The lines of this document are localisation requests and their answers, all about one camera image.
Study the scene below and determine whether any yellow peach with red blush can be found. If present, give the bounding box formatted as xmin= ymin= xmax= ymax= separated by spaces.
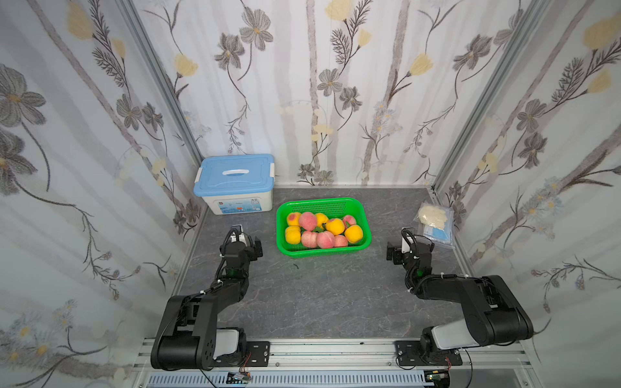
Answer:
xmin=286 ymin=212 xmax=302 ymax=227

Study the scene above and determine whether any pink peach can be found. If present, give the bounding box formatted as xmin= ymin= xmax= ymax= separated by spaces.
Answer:
xmin=301 ymin=231 xmax=319 ymax=249
xmin=342 ymin=215 xmax=357 ymax=229
xmin=334 ymin=235 xmax=349 ymax=247
xmin=316 ymin=231 xmax=336 ymax=249
xmin=299 ymin=212 xmax=318 ymax=231

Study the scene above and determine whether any yellow peach bottom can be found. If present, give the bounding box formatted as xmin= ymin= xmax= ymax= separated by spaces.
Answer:
xmin=324 ymin=218 xmax=346 ymax=236

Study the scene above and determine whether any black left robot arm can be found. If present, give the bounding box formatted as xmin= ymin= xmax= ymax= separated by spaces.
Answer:
xmin=150 ymin=226 xmax=263 ymax=371

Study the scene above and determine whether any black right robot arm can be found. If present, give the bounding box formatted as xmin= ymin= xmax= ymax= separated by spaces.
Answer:
xmin=387 ymin=228 xmax=535 ymax=354

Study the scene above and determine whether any green plastic perforated basket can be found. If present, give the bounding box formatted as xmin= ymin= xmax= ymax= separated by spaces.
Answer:
xmin=276 ymin=197 xmax=372 ymax=259

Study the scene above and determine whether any blue face mask pack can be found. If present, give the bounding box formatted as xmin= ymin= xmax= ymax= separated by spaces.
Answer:
xmin=420 ymin=224 xmax=454 ymax=247

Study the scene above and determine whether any clear bag of white gloves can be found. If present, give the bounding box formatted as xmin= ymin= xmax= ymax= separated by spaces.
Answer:
xmin=417 ymin=202 xmax=454 ymax=230

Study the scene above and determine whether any blue lid storage box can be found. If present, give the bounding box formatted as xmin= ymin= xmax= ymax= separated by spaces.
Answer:
xmin=193 ymin=154 xmax=275 ymax=215

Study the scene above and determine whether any small green circuit board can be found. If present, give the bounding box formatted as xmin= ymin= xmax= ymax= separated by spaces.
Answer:
xmin=226 ymin=372 xmax=252 ymax=384

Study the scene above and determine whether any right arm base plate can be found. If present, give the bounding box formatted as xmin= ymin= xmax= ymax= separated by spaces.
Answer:
xmin=394 ymin=340 xmax=463 ymax=368

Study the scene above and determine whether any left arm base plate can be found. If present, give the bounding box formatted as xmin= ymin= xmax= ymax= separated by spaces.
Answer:
xmin=213 ymin=341 xmax=271 ymax=368

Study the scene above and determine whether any aluminium front rail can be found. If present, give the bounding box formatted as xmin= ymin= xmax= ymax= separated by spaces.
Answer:
xmin=132 ymin=336 xmax=532 ymax=374

